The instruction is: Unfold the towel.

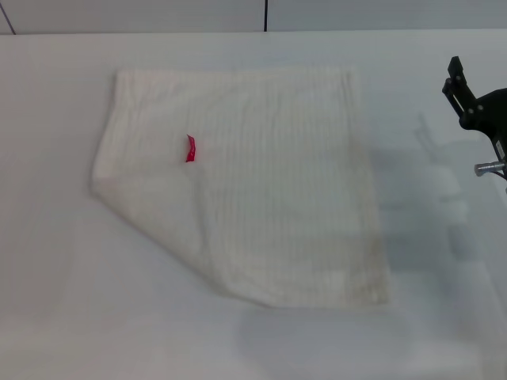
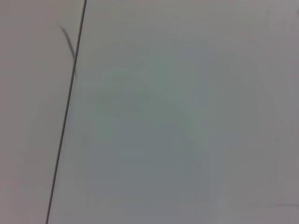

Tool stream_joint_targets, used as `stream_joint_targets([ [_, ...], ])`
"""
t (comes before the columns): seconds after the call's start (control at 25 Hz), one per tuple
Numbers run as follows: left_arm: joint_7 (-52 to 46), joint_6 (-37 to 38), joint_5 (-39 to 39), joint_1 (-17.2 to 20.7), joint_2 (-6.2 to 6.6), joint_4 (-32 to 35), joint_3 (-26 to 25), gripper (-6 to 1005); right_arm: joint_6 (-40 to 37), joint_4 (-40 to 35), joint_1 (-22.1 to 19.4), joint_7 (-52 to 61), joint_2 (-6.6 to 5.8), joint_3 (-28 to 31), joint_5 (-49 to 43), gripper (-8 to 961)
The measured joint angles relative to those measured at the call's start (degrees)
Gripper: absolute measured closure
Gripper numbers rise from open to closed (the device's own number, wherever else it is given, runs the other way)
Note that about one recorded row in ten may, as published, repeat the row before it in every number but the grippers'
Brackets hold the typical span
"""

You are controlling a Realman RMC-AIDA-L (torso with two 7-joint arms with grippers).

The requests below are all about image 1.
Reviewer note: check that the black table leg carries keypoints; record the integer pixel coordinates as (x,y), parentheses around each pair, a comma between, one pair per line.
(266,15)

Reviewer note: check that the red fabric label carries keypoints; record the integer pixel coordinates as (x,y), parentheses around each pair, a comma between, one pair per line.
(191,149)

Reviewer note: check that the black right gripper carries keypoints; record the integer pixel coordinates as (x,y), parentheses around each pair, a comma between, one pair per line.
(493,115)

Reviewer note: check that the white ribbed towel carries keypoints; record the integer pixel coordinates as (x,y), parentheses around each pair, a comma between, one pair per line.
(277,178)

